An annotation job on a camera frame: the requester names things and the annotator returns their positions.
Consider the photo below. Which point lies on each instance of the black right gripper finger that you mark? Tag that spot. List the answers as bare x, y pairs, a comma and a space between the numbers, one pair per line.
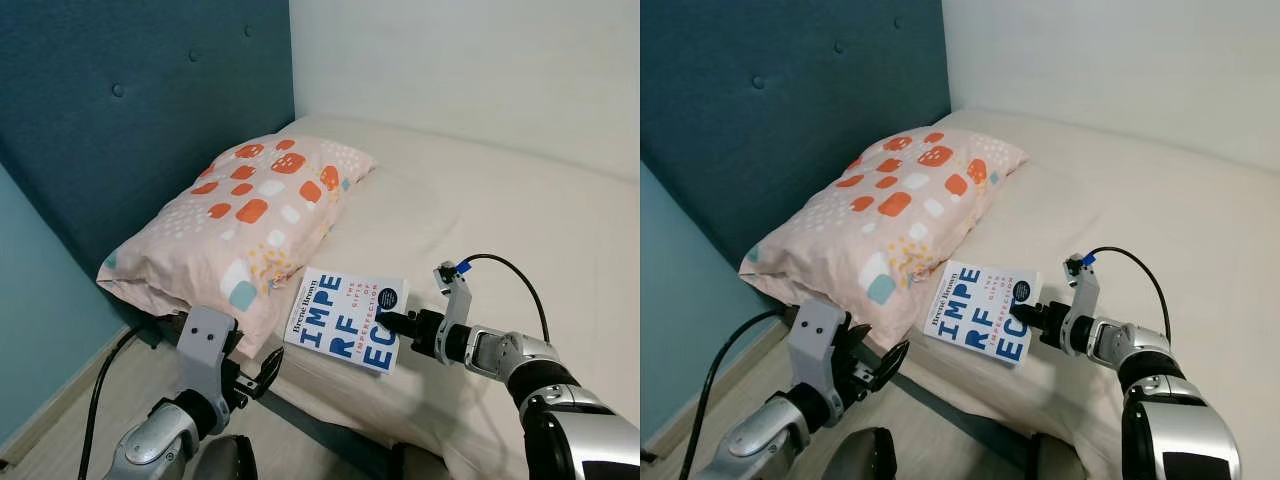
395, 325
1028, 316

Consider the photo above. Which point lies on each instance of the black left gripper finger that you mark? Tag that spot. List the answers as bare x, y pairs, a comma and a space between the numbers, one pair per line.
892, 362
270, 368

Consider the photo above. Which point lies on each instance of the white book blue lettering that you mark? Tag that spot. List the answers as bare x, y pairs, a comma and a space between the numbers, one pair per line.
340, 320
975, 312

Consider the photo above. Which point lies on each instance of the pink orange-patterned pillow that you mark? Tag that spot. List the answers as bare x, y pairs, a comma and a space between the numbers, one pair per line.
880, 225
240, 230

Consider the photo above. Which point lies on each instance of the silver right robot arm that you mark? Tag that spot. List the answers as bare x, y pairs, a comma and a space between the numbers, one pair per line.
560, 400
1170, 400

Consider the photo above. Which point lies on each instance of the grey robot lower body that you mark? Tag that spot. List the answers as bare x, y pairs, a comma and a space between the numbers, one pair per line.
225, 458
860, 455

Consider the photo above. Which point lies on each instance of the bed with white sheet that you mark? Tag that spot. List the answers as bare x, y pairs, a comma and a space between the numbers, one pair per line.
500, 230
1150, 220

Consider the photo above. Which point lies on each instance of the blue upholstered headboard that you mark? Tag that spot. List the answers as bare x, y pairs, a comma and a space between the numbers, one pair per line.
780, 100
130, 110

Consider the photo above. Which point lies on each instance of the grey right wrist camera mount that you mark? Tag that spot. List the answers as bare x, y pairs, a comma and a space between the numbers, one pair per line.
457, 300
1085, 295

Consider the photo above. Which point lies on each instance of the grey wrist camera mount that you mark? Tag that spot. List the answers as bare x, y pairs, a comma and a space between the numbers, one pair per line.
205, 345
818, 340
1085, 295
457, 300

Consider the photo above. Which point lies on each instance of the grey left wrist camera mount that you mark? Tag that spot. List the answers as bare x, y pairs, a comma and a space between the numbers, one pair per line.
818, 340
205, 345

